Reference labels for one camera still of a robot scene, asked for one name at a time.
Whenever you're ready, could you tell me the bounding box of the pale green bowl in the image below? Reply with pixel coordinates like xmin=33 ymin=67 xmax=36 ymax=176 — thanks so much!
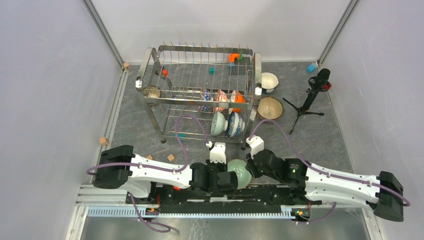
xmin=227 ymin=159 xmax=252 ymax=190

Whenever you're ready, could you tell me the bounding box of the blue floral bowl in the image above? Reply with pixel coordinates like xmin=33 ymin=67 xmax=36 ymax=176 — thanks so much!
xmin=226 ymin=112 xmax=245 ymax=138

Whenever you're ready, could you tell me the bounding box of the pink speckled bowl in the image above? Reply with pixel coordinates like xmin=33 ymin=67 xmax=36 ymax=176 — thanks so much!
xmin=257 ymin=96 xmax=284 ymax=120

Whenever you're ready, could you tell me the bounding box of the green dotted white bowl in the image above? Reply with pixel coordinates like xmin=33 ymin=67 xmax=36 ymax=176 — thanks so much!
xmin=210 ymin=111 xmax=228 ymax=136

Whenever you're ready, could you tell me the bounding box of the teal and white bowl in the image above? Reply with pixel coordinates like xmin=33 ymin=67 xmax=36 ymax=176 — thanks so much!
xmin=261 ymin=72 xmax=279 ymax=94

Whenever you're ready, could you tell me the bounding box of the black patterned bowl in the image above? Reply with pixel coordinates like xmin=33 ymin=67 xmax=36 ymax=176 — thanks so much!
xmin=142 ymin=85 xmax=162 ymax=98

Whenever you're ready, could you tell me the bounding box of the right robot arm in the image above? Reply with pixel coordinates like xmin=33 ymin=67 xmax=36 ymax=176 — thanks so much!
xmin=246 ymin=149 xmax=405 ymax=222

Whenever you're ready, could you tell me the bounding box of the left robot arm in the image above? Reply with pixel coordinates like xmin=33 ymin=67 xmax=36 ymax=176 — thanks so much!
xmin=87 ymin=141 xmax=239 ymax=204

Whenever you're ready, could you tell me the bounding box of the metal dish rack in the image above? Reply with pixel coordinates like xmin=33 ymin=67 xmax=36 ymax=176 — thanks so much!
xmin=135 ymin=43 xmax=262 ymax=145

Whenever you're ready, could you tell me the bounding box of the small tan block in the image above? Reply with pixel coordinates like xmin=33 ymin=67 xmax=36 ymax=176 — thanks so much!
xmin=167 ymin=154 xmax=175 ymax=163

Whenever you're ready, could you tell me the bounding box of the orange bowl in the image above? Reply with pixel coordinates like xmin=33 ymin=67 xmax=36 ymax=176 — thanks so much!
xmin=228 ymin=90 xmax=245 ymax=114

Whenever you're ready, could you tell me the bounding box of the red patterned bowl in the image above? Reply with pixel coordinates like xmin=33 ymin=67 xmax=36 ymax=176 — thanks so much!
xmin=213 ymin=89 xmax=229 ymax=113

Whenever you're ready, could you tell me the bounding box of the blue zigzag patterned bowl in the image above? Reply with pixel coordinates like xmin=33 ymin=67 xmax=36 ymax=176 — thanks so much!
xmin=198 ymin=89 xmax=211 ymax=112

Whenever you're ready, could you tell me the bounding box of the black microphone on tripod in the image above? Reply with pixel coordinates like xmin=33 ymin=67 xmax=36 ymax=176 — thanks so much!
xmin=283 ymin=68 xmax=332 ymax=135

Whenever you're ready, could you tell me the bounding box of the blue block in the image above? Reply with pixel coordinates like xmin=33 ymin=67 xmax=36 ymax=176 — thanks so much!
xmin=306 ymin=63 xmax=318 ymax=73

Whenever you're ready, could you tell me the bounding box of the orange toy piece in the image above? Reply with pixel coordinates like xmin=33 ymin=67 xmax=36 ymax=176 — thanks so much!
xmin=228 ymin=53 xmax=243 ymax=67

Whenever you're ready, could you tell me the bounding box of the light wooden cube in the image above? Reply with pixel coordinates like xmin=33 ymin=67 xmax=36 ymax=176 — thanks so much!
xmin=99 ymin=136 xmax=109 ymax=146

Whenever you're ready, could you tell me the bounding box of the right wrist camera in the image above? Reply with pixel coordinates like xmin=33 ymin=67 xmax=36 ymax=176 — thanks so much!
xmin=246 ymin=135 xmax=265 ymax=159

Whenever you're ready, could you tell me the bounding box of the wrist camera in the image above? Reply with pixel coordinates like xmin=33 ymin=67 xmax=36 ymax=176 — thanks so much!
xmin=246 ymin=135 xmax=265 ymax=159
xmin=205 ymin=141 xmax=227 ymax=164

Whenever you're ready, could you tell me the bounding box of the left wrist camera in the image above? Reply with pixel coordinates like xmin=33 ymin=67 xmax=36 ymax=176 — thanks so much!
xmin=205 ymin=141 xmax=227 ymax=164

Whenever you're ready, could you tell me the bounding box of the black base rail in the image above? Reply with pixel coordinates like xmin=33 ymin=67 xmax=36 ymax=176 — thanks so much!
xmin=134 ymin=184 xmax=322 ymax=214

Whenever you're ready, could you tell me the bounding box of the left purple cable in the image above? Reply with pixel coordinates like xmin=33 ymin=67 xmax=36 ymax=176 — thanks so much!
xmin=86 ymin=114 xmax=213 ymax=233

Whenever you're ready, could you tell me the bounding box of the purple cable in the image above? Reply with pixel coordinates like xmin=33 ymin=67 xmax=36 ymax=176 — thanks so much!
xmin=248 ymin=119 xmax=412 ymax=225
xmin=86 ymin=114 xmax=213 ymax=233

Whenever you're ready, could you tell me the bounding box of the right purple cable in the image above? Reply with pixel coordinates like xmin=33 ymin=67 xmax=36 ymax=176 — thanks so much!
xmin=248 ymin=119 xmax=412 ymax=225

